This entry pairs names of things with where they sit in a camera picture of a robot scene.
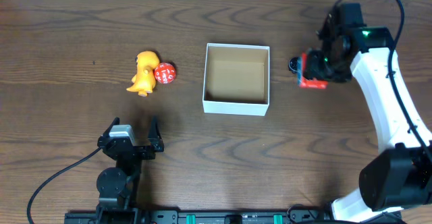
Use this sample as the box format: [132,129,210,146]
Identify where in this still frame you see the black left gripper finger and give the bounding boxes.
[147,117,162,145]
[102,117,120,138]

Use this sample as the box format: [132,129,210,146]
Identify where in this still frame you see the black round knob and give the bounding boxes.
[288,57,302,74]

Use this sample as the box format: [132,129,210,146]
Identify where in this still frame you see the red toy robot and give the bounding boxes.
[296,53,328,89]

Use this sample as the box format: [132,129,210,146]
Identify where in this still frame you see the white cardboard box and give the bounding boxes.
[202,43,270,116]

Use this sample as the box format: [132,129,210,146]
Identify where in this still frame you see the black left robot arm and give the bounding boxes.
[94,117,165,224]

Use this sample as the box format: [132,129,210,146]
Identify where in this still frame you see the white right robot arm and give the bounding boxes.
[298,3,431,222]

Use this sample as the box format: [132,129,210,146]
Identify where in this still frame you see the orange dinosaur toy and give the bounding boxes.
[127,51,160,96]

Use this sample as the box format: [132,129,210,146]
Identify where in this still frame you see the red number ball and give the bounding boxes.
[154,63,176,84]

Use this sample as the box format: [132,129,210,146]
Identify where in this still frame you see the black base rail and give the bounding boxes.
[63,206,343,224]

